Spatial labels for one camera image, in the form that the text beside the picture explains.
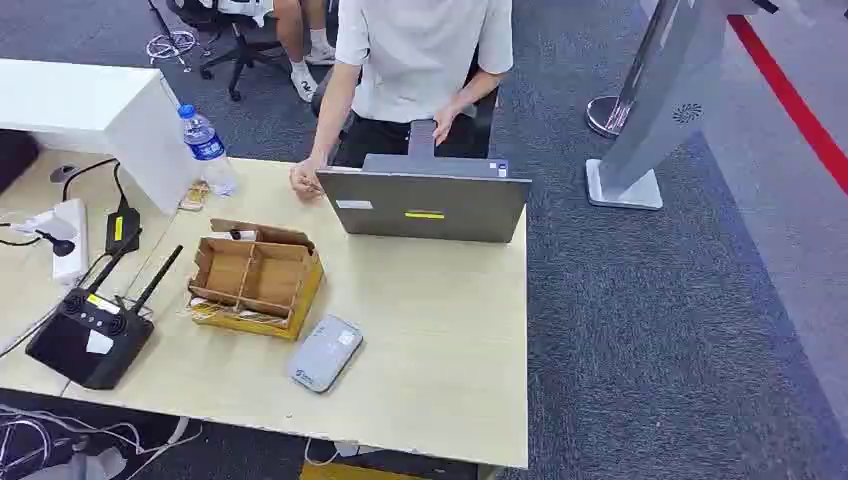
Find grey monitor with stand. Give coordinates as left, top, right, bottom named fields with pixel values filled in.
left=315, top=119, right=533, bottom=244

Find grey card reader device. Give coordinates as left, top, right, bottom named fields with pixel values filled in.
left=287, top=314, right=364, bottom=395

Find wooden card box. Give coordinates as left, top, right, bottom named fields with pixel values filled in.
left=186, top=217, right=325, bottom=342

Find person in white shirt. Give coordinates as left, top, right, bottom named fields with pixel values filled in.
left=289, top=0, right=515, bottom=202

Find seated person's legs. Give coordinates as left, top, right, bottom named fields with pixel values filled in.
left=272, top=0, right=337, bottom=103

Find small snack packet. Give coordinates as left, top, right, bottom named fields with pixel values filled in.
left=178, top=180, right=212, bottom=213

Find clear plastic water bottle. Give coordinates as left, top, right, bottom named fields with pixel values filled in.
left=177, top=103, right=238, bottom=198

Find grey kiosk stand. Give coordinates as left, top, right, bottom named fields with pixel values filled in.
left=585, top=0, right=780, bottom=211

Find black office chair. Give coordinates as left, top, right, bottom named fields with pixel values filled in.
left=165, top=0, right=293, bottom=103

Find black power adapter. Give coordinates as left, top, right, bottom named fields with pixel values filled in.
left=105, top=198, right=142, bottom=257

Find white box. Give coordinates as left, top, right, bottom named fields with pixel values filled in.
left=0, top=58, right=200, bottom=216

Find black router with antennas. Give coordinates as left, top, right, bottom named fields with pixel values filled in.
left=25, top=233, right=185, bottom=391

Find white power strip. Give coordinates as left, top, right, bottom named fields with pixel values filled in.
left=13, top=198, right=90, bottom=286

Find black plug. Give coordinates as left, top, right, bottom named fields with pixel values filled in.
left=34, top=229, right=77, bottom=258

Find red barrier belt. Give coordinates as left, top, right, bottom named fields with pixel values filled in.
left=727, top=14, right=848, bottom=197

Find chrome stanchion post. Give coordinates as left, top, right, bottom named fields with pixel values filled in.
left=585, top=0, right=682, bottom=139

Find coiled white cable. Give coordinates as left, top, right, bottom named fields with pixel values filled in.
left=145, top=29, right=200, bottom=66

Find white cable bundle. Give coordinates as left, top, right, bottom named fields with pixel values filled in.
left=0, top=404, right=203, bottom=480

